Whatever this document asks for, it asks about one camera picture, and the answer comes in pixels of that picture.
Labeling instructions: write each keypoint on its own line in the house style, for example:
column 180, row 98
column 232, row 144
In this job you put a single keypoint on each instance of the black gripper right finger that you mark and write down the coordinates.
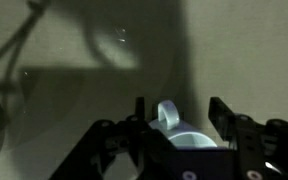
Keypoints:
column 259, row 147

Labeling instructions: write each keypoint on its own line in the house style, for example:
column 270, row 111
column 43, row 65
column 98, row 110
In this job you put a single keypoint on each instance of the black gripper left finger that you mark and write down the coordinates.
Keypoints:
column 96, row 151

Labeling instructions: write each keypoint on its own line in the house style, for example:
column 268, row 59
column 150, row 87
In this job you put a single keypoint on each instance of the white mug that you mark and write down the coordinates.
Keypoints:
column 178, row 132

